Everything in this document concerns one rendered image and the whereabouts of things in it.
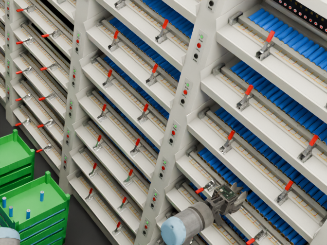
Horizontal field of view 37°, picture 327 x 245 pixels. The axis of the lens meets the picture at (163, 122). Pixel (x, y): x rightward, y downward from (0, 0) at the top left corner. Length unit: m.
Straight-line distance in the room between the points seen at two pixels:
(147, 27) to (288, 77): 0.66
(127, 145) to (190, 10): 0.82
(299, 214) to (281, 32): 0.58
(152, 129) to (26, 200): 0.82
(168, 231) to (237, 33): 0.67
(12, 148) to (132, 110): 0.90
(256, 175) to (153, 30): 0.68
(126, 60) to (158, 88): 0.22
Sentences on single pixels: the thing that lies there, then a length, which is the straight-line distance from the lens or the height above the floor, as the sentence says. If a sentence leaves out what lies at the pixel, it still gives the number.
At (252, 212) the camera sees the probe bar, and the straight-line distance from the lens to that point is 1.81.
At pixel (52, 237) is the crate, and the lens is 2.66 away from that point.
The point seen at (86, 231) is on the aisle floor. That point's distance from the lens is 2.83.
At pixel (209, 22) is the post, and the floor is 1.56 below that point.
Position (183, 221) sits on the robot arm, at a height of 1.07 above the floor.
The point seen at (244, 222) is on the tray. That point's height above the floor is 0.95.
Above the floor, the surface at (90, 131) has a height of 0.57.
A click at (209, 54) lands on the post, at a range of 1.64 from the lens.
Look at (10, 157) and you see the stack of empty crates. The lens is 2.74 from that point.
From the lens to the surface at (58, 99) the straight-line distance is 2.75.
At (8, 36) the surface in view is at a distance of 3.02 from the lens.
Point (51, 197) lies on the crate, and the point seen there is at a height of 0.32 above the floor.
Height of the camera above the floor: 2.28
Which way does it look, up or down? 39 degrees down
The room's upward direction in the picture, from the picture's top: 15 degrees clockwise
